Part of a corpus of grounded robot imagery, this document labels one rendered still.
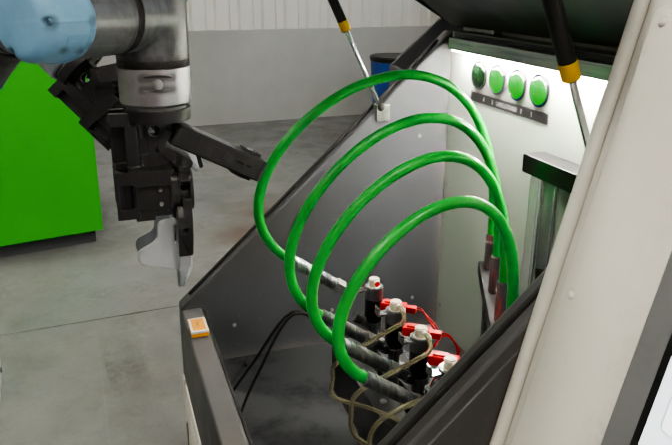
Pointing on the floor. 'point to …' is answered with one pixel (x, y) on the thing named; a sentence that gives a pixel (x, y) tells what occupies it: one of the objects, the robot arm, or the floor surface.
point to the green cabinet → (44, 168)
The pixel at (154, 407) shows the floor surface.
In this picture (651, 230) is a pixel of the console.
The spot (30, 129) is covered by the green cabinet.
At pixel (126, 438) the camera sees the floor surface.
